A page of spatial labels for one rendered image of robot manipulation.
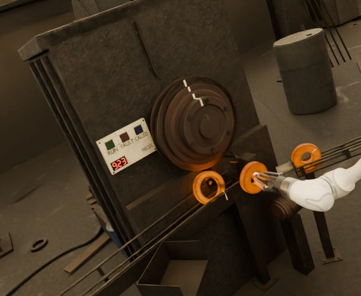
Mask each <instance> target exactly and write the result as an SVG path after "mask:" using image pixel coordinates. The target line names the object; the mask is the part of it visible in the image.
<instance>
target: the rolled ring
mask: <svg viewBox="0 0 361 296"><path fill-rule="evenodd" d="M206 177H211V178H213V179H214V180H215V181H216V182H217V185H218V192H217V193H216V195H215V196H217V195H218V194H219V193H221V192H223V191H224V190H225V182H224V180H223V178H222V177H221V175H220V174H218V173H217V172H215V171H203V172H201V173H200V174H198V175H197V176H196V178H195V180H194V182H193V193H194V195H195V197H196V199H197V200H198V201H199V202H201V203H202V204H206V203H207V202H208V201H209V200H211V199H213V198H211V199H208V198H206V197H205V196H204V195H203V194H202V192H201V190H200V185H201V182H202V181H203V179H205V178H206ZM215 196H214V197H215Z"/></svg>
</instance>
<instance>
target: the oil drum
mask: <svg viewBox="0 0 361 296"><path fill-rule="evenodd" d="M273 49H274V52H275V56H276V60H277V63H278V69H279V72H280V77H281V79H282V83H283V90H284V91H285V95H286V100H287V103H288V106H289V111H290V112H291V113H293V114H296V115H308V114H312V113H317V112H321V111H323V110H326V109H328V108H330V107H332V106H333V105H334V104H335V103H336V102H337V94H336V89H335V83H334V80H333V78H334V76H333V74H332V68H331V65H330V59H329V53H328V50H327V44H326V39H325V34H324V30H323V29H322V28H315V29H309V30H306V31H301V32H298V33H294V34H292V35H289V36H286V37H284V38H282V39H280V40H278V41H276V42H275V43H274V44H273Z"/></svg>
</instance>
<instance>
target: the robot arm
mask: <svg viewBox="0 0 361 296"><path fill-rule="evenodd" d="M251 178H252V179H254V182H255V184H256V185H258V186H259V187H260V188H262V189H263V191H266V190H267V189H270V190H274V191H275V192H277V193H279V194H281V195H282V196H283V197H285V198H287V199H290V200H292V201H294V202H295V203H297V204H298V205H300V206H302V207H304V208H308V209H310V210H314V211H328V210H330V209H331V208H332V206H333V204H334V202H335V200H336V199H338V198H341V197H343V196H345V195H347V194H349V193H350V192H351V191H352V190H353V189H354V187H355V183H356V182H357V181H358V180H360V179H361V159H360V160H359V161H358V162H357V163H356V164H355V165H354V166H352V167H351V168H349V169H346V170H345V169H343V168H338V169H335V170H332V171H330V172H327V173H325V174H324V175H322V176H320V177H319V178H317V179H313V180H305V181H301V180H298V179H294V178H291V177H287V178H286V177H284V176H283V173H274V172H269V171H263V173H258V172H255V173H253V175H252V177H251ZM266 185H267V186H266Z"/></svg>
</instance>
